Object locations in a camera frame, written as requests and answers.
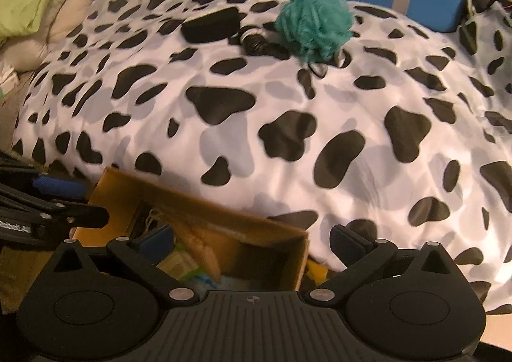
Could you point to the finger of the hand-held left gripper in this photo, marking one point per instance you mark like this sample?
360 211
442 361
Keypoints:
86 214
60 186

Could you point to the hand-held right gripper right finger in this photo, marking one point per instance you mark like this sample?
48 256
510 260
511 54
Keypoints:
347 246

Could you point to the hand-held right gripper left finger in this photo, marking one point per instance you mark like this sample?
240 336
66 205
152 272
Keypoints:
158 244

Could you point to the green wet wipes pack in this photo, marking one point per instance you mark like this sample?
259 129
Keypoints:
182 264

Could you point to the cardboard box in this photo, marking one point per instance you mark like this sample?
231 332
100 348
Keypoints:
256 234

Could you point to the black soft pouch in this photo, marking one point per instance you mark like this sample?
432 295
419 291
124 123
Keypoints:
210 24

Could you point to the teal bath loofah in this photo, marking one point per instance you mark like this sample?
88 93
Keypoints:
316 22

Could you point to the yellow object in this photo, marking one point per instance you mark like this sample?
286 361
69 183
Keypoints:
317 272

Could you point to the cow print blanket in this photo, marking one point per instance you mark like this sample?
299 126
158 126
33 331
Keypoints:
280 98

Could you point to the beige quilt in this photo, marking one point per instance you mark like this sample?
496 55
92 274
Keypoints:
68 6

